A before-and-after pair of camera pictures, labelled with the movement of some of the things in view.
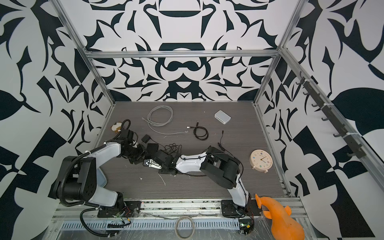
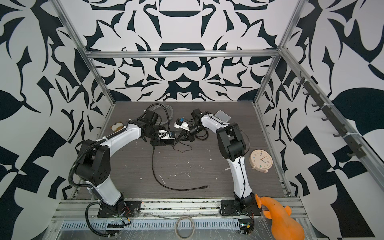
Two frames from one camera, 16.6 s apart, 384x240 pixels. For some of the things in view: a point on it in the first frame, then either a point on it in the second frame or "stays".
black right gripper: (163, 172) to (190, 137)
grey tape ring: (193, 230) stays
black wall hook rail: (357, 150) stays
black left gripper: (143, 153) to (156, 127)
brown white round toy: (116, 127) stays
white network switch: (222, 117) stays
